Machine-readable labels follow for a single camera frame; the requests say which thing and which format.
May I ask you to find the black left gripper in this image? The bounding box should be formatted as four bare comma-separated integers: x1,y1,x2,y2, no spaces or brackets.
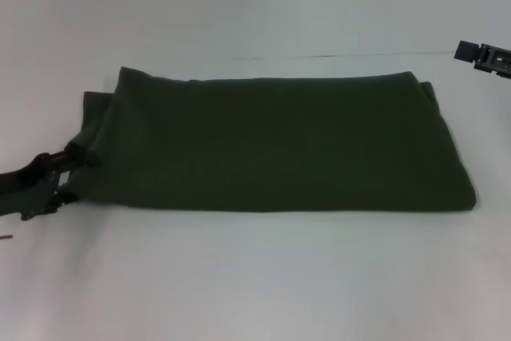
0,148,104,222

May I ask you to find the dark green t-shirt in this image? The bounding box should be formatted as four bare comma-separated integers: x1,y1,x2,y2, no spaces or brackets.
65,65,478,214

